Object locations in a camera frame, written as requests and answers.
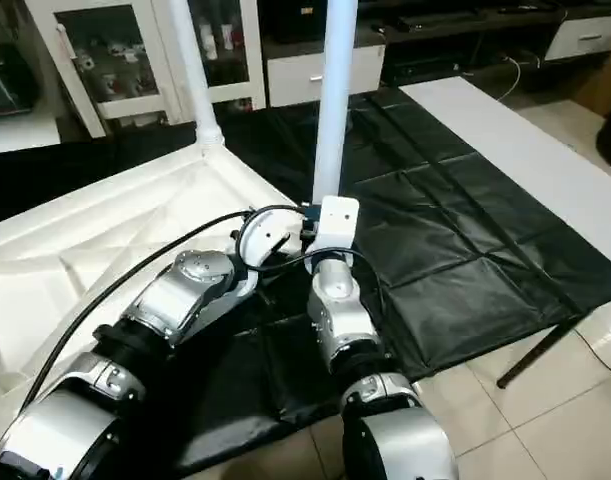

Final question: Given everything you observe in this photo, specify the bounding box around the white plastic table leg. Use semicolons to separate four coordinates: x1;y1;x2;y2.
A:
170;0;226;149
311;0;359;206

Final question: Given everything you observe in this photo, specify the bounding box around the white plastic table top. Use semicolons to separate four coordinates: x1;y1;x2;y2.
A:
0;135;326;441

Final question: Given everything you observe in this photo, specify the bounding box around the black table mat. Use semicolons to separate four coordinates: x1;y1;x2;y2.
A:
0;85;611;471

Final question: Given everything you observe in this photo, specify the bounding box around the white drawer unit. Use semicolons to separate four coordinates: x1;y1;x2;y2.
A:
265;45;386;108

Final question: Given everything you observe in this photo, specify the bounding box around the black speaker box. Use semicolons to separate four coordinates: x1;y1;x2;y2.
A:
260;0;326;46

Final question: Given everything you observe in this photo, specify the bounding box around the white flat board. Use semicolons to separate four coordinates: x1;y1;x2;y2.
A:
400;75;611;276

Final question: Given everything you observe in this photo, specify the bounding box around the dark TV stand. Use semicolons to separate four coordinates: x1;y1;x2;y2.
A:
380;0;611;86

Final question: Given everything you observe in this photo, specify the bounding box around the black metal table leg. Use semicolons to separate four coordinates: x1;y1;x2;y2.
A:
495;315;576;389

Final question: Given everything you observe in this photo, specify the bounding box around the white glass door cabinet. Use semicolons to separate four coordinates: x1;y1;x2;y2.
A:
25;0;271;136

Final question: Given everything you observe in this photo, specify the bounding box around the small white side cabinet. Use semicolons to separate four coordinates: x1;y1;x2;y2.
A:
545;12;611;61

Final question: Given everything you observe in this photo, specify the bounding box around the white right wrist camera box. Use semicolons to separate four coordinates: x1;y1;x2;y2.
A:
303;197;361;263

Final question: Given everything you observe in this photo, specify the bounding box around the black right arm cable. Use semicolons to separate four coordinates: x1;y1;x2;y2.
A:
235;203;386;301

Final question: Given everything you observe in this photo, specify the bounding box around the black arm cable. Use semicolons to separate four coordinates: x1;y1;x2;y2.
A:
25;205;256;406
235;203;386;301

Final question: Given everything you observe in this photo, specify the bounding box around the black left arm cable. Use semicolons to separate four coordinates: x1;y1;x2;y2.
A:
25;205;256;406

